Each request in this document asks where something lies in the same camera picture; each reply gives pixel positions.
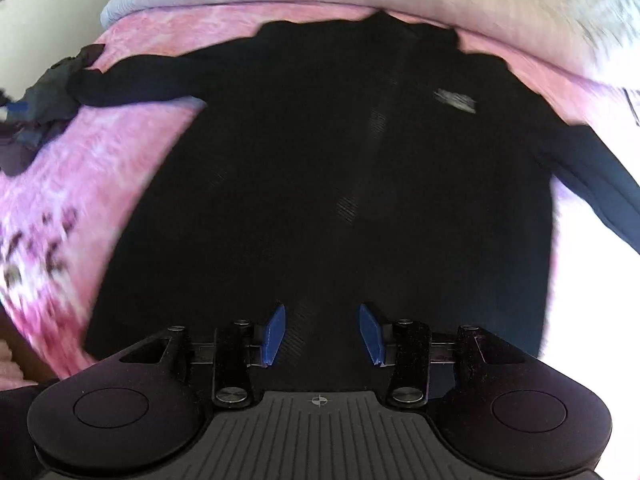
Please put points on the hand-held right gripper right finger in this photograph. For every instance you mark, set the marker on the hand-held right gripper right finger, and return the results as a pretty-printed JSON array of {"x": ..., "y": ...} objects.
[{"x": 371, "y": 335}]

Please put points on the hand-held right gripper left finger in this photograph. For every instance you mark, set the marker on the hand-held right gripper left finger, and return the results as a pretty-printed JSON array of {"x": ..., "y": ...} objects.
[{"x": 274, "y": 335}]

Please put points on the black zip jacket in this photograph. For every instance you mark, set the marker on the black zip jacket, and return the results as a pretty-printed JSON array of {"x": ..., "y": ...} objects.
[{"x": 310, "y": 170}]

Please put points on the pile of dark clothes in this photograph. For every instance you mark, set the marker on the pile of dark clothes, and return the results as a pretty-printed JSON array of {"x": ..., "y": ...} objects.
[{"x": 42, "y": 95}]

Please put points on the pink patterned blanket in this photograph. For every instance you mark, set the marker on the pink patterned blanket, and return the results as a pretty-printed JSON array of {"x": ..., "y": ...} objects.
[{"x": 135, "y": 155}]

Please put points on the white fluffy cloth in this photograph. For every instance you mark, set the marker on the white fluffy cloth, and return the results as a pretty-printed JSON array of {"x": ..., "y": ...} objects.
[{"x": 595, "y": 15}]

